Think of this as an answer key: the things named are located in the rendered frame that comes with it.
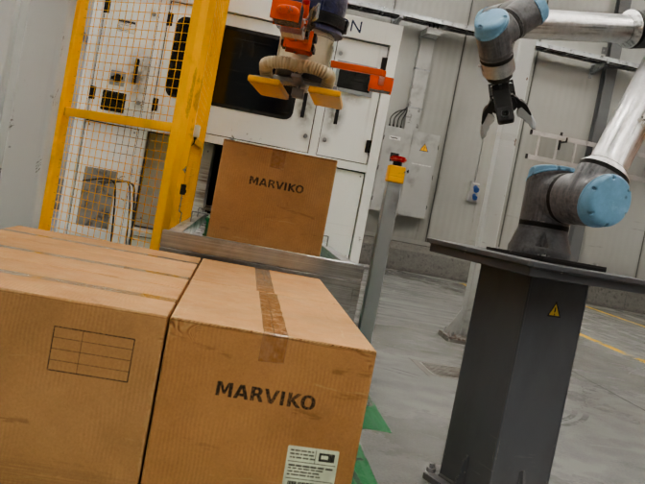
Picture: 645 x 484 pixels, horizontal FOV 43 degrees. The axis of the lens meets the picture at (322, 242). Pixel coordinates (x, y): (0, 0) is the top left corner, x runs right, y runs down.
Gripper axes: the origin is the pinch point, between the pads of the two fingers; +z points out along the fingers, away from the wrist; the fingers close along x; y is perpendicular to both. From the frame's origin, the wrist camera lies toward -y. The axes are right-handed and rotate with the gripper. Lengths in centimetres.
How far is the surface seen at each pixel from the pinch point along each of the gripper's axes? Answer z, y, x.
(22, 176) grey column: 20, 60, 195
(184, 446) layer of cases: -24, -112, 67
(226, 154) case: 6, 27, 94
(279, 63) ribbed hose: -26, 21, 63
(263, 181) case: 18, 23, 84
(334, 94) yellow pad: -14, 17, 49
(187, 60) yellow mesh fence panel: 9, 105, 126
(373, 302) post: 99, 37, 65
